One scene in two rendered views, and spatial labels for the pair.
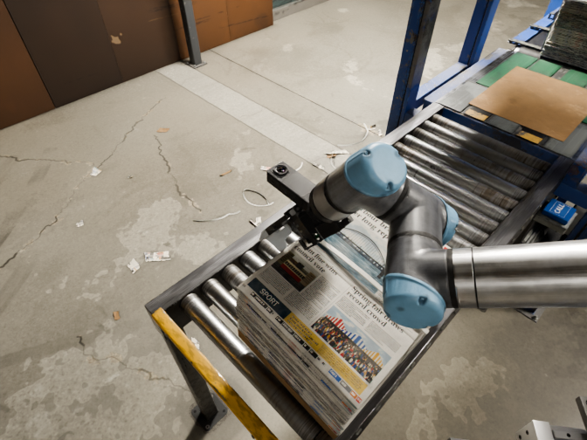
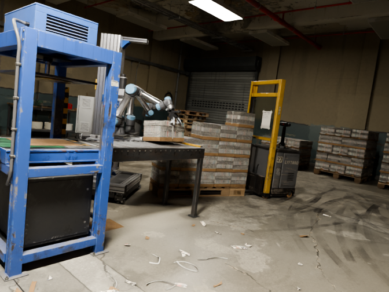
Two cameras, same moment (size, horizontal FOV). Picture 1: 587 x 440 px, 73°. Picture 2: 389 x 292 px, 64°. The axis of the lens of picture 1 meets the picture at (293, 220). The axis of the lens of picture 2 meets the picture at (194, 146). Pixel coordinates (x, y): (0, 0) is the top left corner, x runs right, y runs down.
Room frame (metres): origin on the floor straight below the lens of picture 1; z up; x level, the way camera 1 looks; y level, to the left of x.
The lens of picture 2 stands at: (4.00, 0.03, 1.15)
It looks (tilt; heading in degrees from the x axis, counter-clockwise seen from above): 6 degrees down; 176
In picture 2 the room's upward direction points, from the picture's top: 7 degrees clockwise
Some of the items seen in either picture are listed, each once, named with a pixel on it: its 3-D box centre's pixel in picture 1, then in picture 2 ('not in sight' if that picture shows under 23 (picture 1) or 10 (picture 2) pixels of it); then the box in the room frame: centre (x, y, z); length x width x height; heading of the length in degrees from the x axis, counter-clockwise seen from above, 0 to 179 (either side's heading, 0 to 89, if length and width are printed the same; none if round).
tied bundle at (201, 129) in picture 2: not in sight; (205, 131); (-0.57, 0.45, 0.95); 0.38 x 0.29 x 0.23; 24
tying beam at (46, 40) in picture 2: not in sight; (48, 51); (1.52, -1.02, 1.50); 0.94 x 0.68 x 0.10; 45
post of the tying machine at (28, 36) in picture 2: (473, 47); (21, 156); (2.04, -0.92, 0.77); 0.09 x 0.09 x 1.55; 45
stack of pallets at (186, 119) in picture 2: not in sight; (187, 128); (-7.37, 0.39, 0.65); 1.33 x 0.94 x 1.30; 139
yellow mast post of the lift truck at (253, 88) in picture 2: not in sight; (248, 132); (-1.29, 1.25, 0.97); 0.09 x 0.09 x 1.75; 24
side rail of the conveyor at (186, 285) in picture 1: (328, 195); (159, 153); (0.98, -0.12, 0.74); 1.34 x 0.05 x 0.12; 135
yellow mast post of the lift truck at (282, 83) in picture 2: not in sight; (273, 137); (-0.68, 1.52, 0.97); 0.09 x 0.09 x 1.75; 24
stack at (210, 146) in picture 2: not in sight; (193, 165); (-0.51, 0.32, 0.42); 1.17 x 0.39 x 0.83; 114
